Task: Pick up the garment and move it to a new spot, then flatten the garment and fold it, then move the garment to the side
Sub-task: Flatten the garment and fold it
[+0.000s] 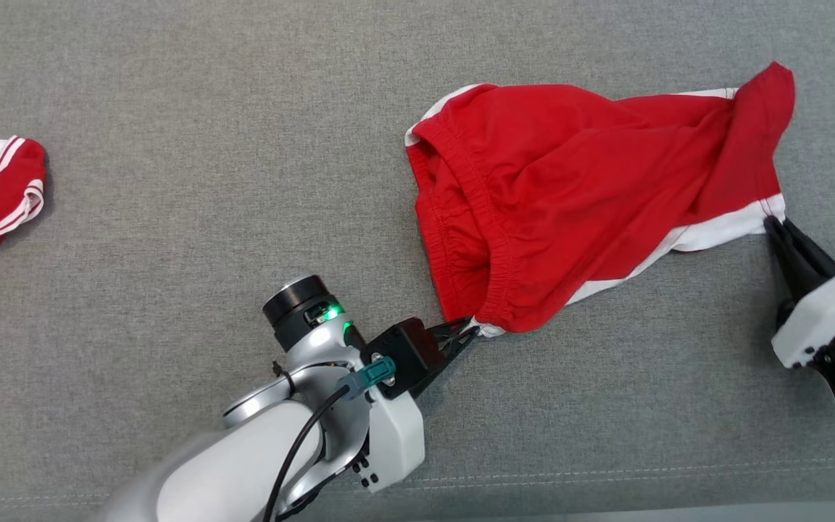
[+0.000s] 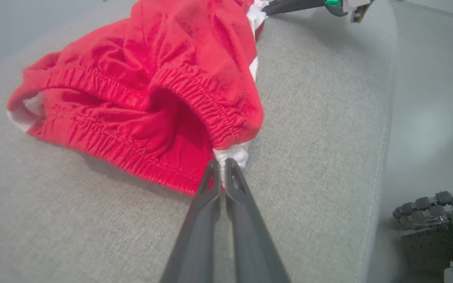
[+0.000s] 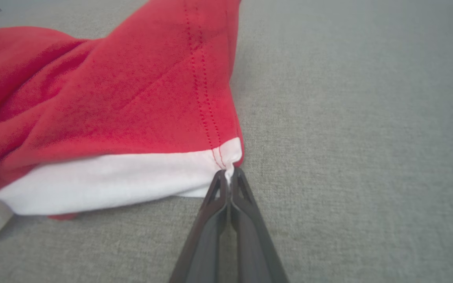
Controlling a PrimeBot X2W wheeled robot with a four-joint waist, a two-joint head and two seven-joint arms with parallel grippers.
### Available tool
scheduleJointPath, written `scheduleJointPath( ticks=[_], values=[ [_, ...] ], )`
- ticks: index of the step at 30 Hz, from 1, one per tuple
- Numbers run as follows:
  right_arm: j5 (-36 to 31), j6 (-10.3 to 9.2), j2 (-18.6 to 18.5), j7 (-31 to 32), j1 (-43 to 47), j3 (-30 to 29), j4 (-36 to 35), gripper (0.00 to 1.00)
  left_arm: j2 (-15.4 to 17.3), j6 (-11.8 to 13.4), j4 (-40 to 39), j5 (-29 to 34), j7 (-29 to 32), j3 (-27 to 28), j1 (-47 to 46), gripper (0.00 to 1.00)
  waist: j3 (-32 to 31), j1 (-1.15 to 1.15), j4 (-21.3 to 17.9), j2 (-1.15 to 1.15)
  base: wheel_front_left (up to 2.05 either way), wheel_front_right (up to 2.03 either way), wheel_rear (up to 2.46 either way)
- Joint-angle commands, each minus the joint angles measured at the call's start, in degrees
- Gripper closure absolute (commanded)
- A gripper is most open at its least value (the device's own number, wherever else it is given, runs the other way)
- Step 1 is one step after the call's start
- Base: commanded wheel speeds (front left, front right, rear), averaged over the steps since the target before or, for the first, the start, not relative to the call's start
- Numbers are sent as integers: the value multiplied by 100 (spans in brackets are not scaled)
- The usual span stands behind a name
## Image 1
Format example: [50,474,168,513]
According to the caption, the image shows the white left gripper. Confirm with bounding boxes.
[351,317,481,495]

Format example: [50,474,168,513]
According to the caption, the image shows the black cable with teal plug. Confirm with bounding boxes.
[262,357,398,522]

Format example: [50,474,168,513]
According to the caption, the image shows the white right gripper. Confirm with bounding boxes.
[763,215,835,370]

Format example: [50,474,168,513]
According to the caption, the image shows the red basketball shorts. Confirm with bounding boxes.
[404,62,797,338]

